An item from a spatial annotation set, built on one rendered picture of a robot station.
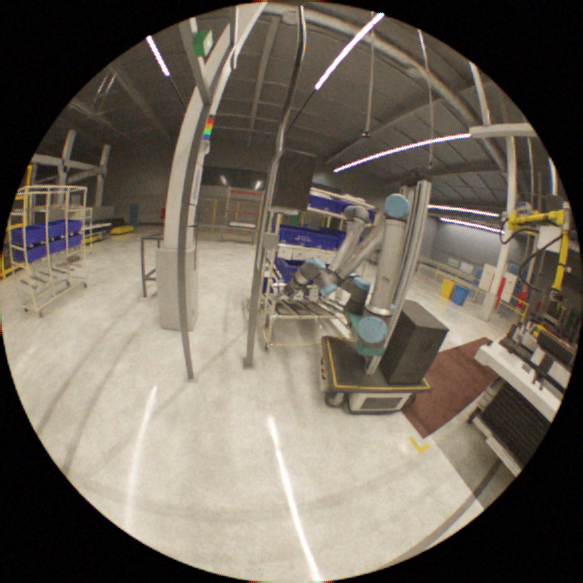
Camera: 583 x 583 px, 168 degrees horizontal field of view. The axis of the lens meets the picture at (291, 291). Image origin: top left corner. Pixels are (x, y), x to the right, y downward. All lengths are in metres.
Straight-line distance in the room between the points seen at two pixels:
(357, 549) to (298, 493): 0.52
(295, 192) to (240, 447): 1.49
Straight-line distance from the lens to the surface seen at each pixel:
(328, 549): 1.34
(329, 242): 2.08
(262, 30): 11.01
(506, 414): 1.69
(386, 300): 0.99
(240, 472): 1.33
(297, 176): 1.01
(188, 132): 2.25
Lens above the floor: 1.28
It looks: 20 degrees down
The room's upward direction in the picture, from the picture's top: 10 degrees clockwise
